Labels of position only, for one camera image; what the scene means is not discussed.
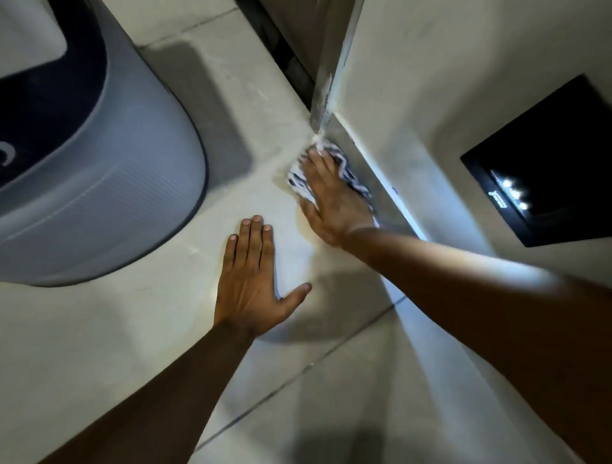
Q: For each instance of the metal door frame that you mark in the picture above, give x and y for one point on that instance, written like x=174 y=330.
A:
x=334 y=62

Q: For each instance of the person's right forearm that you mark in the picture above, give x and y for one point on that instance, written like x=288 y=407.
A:
x=483 y=306

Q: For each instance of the person's left forearm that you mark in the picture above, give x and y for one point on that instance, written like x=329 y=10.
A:
x=158 y=401

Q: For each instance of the person's right hand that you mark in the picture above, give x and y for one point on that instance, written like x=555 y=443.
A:
x=337 y=205

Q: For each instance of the person's right fingers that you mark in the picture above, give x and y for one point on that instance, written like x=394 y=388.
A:
x=320 y=170

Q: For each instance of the person's left thumb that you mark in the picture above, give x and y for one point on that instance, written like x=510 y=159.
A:
x=295 y=297

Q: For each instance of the black wall panel with lights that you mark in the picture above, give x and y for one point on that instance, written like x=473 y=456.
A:
x=545 y=167

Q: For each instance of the person's left little finger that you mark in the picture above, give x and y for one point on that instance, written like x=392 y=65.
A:
x=229 y=252

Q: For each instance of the person's left middle finger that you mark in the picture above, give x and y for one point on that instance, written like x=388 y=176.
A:
x=254 y=242

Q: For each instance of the person's left hand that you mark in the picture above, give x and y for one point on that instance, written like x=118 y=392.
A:
x=246 y=291

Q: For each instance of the black and white patterned cloth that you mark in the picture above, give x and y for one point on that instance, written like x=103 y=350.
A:
x=349 y=173

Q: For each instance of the grey washing machine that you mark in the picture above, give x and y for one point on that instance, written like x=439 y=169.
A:
x=86 y=143

